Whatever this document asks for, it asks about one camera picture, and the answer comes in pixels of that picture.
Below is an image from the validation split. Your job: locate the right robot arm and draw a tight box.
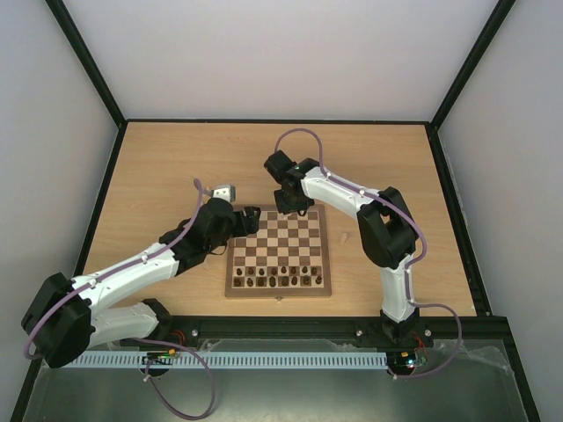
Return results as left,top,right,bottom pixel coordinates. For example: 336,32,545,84
264,150,420,345

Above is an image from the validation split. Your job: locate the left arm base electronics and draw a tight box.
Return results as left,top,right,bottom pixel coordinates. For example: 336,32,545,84
141,329,186,377

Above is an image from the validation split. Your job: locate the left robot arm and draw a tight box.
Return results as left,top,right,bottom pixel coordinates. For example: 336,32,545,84
21,198,261,368

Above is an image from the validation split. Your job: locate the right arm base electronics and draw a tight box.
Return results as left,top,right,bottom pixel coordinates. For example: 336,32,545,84
386,334,434,377

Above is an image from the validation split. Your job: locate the wooden chess board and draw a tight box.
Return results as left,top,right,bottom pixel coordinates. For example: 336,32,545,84
225,205,332,299

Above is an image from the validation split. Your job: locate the dark pieces back row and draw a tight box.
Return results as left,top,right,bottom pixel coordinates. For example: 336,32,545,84
233,266,322,277

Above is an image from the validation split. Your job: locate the dark pieces row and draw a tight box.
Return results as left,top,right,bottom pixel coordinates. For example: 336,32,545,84
231,276,325,288
233,266,322,277

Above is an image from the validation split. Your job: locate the dark pieces front row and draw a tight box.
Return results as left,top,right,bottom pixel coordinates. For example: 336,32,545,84
231,276,325,288

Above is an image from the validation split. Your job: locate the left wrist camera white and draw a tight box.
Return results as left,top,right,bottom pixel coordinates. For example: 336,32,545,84
212,185,237,203

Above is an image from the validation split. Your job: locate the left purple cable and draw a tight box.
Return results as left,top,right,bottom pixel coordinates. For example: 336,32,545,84
22,178,216,418

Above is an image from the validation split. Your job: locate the grey slotted cable duct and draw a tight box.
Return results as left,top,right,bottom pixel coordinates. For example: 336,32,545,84
66,351,387,370

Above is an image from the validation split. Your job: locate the black aluminium frame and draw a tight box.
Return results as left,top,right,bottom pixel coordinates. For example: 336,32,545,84
8,0,542,422

